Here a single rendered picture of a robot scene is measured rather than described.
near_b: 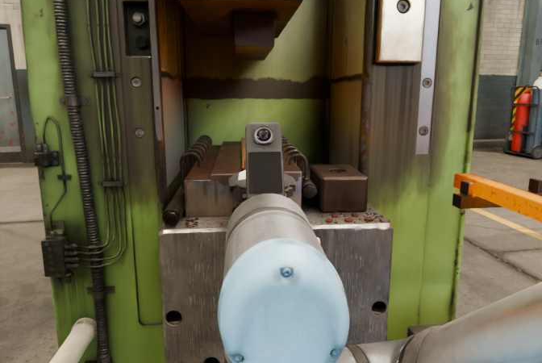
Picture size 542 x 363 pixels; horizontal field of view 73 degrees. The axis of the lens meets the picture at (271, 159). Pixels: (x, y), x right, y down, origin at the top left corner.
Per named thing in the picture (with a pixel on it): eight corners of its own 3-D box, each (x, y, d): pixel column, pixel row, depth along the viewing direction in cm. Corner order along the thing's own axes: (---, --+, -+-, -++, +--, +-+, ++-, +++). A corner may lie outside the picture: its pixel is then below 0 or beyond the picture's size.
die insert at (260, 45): (274, 46, 69) (274, 12, 68) (234, 46, 68) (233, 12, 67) (264, 60, 98) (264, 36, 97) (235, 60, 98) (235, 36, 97)
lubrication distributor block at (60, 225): (76, 289, 75) (69, 226, 73) (44, 291, 75) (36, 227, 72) (83, 281, 78) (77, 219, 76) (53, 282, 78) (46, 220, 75)
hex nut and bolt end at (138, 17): (146, 47, 71) (144, 10, 70) (131, 47, 71) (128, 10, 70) (149, 49, 74) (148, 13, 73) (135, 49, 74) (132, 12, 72)
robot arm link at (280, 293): (217, 407, 25) (213, 271, 23) (224, 300, 37) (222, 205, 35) (354, 398, 26) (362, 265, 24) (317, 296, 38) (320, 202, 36)
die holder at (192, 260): (380, 454, 68) (394, 223, 60) (171, 470, 65) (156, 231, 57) (318, 292, 123) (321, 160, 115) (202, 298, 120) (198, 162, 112)
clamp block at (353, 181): (368, 212, 66) (369, 177, 65) (321, 214, 65) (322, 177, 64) (348, 194, 78) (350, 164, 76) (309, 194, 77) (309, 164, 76)
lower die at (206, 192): (301, 214, 65) (302, 166, 63) (185, 217, 63) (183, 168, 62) (277, 166, 106) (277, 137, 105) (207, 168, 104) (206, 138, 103)
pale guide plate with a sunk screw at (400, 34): (422, 62, 74) (428, -30, 71) (378, 61, 73) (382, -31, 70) (417, 63, 76) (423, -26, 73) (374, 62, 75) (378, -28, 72)
